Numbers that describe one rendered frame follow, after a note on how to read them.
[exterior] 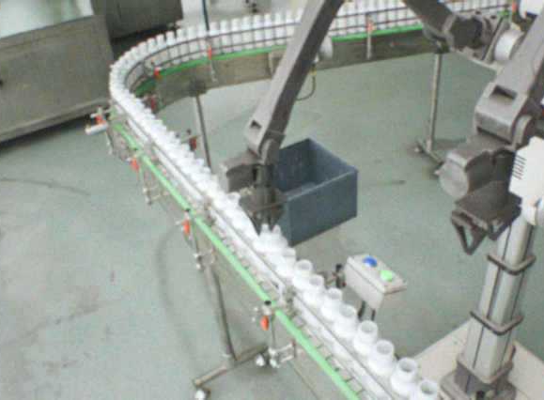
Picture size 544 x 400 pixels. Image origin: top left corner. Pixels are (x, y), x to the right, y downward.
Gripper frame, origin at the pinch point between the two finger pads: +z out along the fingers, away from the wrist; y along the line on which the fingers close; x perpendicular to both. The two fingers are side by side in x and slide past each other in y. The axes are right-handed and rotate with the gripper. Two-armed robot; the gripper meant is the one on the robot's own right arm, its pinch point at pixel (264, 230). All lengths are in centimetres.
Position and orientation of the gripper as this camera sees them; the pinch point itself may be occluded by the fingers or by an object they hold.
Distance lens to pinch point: 130.8
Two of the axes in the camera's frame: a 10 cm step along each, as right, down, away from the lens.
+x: 5.3, 4.6, -7.1
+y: -8.5, 3.1, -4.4
